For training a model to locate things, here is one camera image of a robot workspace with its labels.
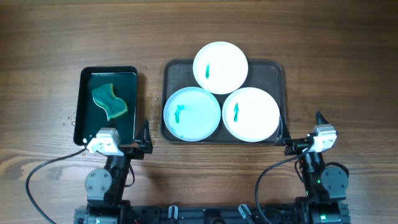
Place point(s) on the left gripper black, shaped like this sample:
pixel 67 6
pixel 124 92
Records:
pixel 130 147

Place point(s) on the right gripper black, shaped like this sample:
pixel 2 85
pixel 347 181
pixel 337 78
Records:
pixel 300 143

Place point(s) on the white plate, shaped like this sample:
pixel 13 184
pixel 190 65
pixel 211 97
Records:
pixel 251 114
pixel 192 114
pixel 220 67

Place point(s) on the green yellow sponge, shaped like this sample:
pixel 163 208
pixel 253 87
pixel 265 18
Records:
pixel 105 98

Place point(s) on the white plate top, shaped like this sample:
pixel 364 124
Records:
pixel 220 67

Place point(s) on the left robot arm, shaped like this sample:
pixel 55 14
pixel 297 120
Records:
pixel 105 187

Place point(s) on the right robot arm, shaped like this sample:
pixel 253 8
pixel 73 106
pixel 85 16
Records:
pixel 325 182

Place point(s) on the black water tray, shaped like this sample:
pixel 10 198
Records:
pixel 90 118

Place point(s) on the dark brown serving tray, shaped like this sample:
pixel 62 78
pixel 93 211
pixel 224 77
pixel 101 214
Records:
pixel 266 75

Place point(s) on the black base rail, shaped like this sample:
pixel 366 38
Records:
pixel 277 213

